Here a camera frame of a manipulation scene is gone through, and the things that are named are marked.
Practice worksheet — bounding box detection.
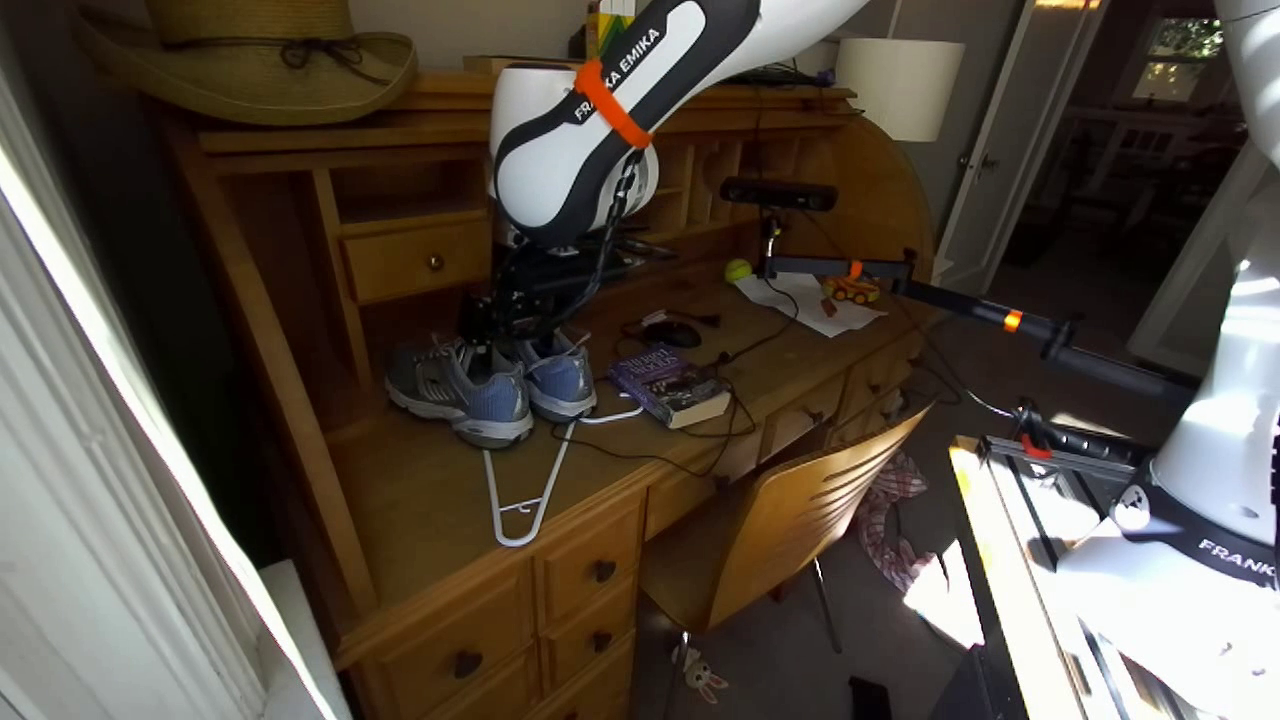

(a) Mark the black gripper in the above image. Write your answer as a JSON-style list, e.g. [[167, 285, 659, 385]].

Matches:
[[461, 236, 615, 354]]

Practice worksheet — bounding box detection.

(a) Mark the grey blue mesh sneaker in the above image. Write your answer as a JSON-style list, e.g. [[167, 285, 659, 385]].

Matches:
[[379, 333, 534, 452], [513, 327, 598, 428]]

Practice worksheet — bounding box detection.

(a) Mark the black computer mouse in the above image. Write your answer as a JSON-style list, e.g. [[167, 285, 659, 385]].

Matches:
[[635, 317, 707, 354]]

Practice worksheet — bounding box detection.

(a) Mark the wooden roll-top desk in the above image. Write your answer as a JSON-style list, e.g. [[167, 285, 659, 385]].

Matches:
[[151, 72, 936, 720]]

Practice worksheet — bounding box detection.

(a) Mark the dark hardcover book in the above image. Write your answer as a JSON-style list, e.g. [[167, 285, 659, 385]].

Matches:
[[644, 376, 735, 436]]

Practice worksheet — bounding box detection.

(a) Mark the white paper sheet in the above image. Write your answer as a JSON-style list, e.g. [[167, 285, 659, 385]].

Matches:
[[735, 268, 888, 346]]

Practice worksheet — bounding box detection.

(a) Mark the yellow green bottle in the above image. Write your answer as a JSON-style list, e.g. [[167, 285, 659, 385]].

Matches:
[[579, 0, 644, 70]]

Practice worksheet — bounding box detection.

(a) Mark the wooden chair with curved back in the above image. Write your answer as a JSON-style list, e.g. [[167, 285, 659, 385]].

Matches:
[[635, 402, 933, 695]]

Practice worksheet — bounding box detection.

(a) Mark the small orange toy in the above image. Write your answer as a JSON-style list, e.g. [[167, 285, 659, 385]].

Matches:
[[827, 255, 888, 311]]

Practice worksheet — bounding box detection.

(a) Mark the straw sun hat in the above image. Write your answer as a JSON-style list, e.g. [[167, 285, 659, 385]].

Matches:
[[75, 0, 420, 132]]

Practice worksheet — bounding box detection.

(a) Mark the patterned floor cloth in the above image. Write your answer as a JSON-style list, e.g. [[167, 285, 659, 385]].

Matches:
[[856, 452, 950, 595]]

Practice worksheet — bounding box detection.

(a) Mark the white lamp shade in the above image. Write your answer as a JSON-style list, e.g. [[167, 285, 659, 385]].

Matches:
[[833, 34, 969, 149]]

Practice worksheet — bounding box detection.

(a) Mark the white glass door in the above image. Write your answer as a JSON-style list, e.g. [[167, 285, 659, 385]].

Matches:
[[926, 0, 1114, 298]]

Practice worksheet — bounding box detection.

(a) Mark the white robot table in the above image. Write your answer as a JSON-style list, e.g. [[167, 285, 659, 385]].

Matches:
[[938, 433, 1280, 720]]

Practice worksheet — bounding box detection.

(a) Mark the black table clamp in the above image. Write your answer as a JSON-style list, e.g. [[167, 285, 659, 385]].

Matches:
[[974, 403, 1155, 491]]

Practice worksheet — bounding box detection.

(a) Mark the thin white cable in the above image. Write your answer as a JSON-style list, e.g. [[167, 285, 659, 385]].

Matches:
[[573, 402, 652, 433]]

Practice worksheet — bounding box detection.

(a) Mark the white wire clothes hanger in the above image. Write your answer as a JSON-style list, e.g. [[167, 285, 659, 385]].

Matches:
[[481, 415, 582, 558]]

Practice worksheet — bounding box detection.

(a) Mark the thin black cable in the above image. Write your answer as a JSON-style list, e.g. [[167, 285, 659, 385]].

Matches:
[[573, 301, 803, 474]]

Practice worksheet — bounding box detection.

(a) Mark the orange strap on arm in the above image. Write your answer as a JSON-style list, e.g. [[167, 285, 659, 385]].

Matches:
[[573, 58, 656, 152]]

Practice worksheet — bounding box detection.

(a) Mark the black stereo camera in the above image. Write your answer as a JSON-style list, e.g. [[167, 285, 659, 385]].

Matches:
[[715, 176, 845, 216]]

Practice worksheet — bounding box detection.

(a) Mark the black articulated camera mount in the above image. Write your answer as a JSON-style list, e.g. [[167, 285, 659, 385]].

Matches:
[[756, 210, 1193, 403]]

